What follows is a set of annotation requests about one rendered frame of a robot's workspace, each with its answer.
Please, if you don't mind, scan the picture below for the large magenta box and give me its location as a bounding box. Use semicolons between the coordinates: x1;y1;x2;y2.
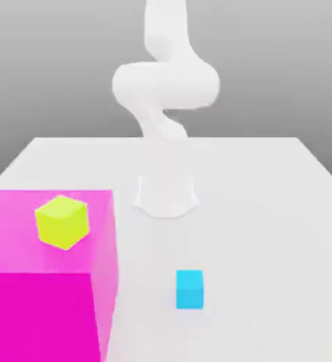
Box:
0;189;119;362

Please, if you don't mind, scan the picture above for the small yellow-green cube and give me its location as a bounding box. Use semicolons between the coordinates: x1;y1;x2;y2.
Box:
34;194;90;252

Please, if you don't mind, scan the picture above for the small cyan cube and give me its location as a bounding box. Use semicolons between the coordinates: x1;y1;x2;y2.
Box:
175;269;204;310

